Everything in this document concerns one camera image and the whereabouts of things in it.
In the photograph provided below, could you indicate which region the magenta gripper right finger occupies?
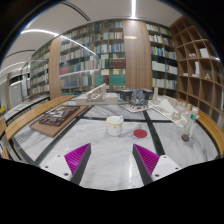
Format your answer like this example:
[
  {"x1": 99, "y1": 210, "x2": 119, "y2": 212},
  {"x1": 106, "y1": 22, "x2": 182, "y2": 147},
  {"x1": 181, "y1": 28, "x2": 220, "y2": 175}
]
[{"x1": 132, "y1": 144, "x2": 159, "y2": 185}]

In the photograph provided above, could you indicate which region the curved wooden bench rail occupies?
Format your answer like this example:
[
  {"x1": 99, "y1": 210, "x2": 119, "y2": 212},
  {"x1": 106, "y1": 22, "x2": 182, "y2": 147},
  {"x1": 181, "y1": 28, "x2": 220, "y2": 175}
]
[{"x1": 0, "y1": 94, "x2": 77, "y2": 160}]

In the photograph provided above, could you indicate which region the white polka dot mug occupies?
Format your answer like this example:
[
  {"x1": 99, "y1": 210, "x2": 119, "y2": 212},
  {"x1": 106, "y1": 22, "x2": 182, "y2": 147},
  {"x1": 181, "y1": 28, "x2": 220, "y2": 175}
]
[{"x1": 106, "y1": 115, "x2": 124, "y2": 137}]

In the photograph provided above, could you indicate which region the open wooden cubby shelf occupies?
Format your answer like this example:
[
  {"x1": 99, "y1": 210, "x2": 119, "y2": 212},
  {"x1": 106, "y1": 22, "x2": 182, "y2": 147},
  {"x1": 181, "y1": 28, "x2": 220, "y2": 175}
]
[{"x1": 171, "y1": 16, "x2": 224, "y2": 128}]

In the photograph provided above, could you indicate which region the clear plastic water bottle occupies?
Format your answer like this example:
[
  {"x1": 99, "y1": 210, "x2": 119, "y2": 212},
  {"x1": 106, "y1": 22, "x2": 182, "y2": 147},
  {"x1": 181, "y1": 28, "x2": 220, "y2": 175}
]
[{"x1": 181, "y1": 106, "x2": 199, "y2": 142}]

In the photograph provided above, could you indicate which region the brown architectural model board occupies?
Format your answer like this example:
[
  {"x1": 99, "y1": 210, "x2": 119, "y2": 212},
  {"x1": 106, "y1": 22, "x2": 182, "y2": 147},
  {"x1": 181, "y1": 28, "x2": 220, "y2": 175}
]
[{"x1": 30, "y1": 105, "x2": 86, "y2": 138}]

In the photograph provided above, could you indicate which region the white building model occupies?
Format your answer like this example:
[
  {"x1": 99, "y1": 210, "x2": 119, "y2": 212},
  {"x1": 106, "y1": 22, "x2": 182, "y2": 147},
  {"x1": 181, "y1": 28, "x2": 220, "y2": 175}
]
[{"x1": 75, "y1": 84, "x2": 118, "y2": 105}]

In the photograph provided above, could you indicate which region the dark grey building model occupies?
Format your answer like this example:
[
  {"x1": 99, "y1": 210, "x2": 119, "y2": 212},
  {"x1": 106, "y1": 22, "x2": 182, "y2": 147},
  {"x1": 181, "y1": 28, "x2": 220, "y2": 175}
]
[{"x1": 120, "y1": 88, "x2": 153, "y2": 108}]

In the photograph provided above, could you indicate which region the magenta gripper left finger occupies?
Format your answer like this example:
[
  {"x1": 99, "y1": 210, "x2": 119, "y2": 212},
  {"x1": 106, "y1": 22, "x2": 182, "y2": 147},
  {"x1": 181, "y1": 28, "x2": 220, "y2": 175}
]
[{"x1": 64, "y1": 143, "x2": 91, "y2": 185}]

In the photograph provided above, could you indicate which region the red round coaster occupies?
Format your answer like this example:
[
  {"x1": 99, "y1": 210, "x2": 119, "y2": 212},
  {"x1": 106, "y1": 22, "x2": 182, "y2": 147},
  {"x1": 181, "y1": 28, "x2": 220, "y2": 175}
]
[{"x1": 133, "y1": 129, "x2": 147, "y2": 138}]

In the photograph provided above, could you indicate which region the large wooden bookshelf wall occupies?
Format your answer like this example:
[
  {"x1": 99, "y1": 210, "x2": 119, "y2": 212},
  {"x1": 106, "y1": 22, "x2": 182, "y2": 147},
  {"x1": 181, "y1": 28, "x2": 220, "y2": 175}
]
[{"x1": 29, "y1": 20, "x2": 178, "y2": 96}]

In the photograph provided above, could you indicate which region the white site model board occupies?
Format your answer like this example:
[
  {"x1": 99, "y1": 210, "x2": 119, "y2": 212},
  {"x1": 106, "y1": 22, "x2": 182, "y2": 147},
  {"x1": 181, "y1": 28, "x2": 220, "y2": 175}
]
[{"x1": 148, "y1": 88, "x2": 191, "y2": 127}]

